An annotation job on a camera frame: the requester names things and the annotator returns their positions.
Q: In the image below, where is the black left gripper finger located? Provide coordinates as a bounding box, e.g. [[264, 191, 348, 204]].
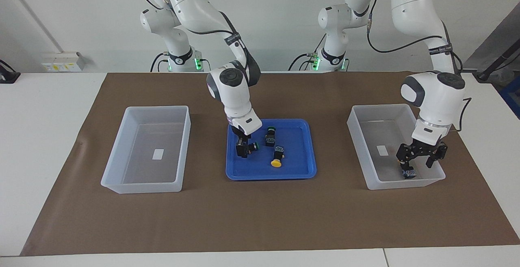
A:
[[396, 144, 416, 174], [425, 144, 448, 168]]

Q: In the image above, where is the translucent white plastic box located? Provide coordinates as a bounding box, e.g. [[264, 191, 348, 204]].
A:
[[100, 105, 192, 195], [347, 104, 446, 191]]

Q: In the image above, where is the blue plastic tray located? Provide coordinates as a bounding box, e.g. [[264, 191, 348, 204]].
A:
[[225, 118, 317, 181]]

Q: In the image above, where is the brown table mat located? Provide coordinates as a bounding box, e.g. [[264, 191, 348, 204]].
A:
[[20, 72, 520, 256]]

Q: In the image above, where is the blue crate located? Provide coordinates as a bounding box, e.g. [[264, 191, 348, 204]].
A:
[[500, 76, 520, 119]]

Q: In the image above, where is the black metal pole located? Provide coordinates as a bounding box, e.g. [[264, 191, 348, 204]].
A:
[[477, 41, 520, 81]]

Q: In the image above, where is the dark grey partition panel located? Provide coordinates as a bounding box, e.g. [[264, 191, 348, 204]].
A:
[[463, 3, 520, 72]]

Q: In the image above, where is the black desktop device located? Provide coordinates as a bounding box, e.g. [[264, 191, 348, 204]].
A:
[[0, 59, 21, 84]]

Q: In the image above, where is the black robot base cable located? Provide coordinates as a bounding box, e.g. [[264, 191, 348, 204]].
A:
[[288, 35, 327, 72], [149, 52, 169, 73]]

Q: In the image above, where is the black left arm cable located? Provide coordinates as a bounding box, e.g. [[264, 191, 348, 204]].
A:
[[366, 0, 472, 132]]

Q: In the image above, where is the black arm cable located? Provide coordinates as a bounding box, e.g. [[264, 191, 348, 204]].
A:
[[366, 0, 472, 132], [140, 0, 250, 72]]

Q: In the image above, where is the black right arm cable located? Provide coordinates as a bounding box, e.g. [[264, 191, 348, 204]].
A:
[[140, 0, 250, 72]]

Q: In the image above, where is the white wall outlet box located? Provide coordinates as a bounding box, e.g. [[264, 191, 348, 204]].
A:
[[41, 52, 86, 72]]

